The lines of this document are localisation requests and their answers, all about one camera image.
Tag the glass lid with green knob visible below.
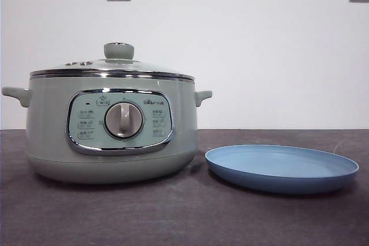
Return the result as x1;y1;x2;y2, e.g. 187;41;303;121
29;42;195;81

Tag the blue round plate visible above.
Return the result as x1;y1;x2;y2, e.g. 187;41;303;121
204;144;360;195

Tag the pale green electric steamer pot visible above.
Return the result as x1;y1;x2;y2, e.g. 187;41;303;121
1;74;213;185

